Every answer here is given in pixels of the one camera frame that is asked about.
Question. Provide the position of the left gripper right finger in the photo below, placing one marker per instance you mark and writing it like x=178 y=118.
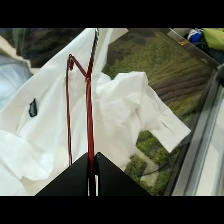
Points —
x=115 y=181

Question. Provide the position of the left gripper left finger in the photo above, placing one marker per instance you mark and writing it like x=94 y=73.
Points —
x=71 y=181

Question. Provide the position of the white long-sleeved shirt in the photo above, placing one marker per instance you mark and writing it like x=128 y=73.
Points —
x=110 y=110

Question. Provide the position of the red clothes hanger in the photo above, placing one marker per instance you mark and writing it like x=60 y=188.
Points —
x=89 y=110

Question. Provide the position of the blue garment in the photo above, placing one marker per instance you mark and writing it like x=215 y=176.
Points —
x=195 y=34

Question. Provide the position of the yellow-green garment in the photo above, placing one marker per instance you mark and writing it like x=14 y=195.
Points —
x=214 y=38

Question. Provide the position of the silver frame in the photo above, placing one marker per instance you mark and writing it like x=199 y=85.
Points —
x=200 y=146

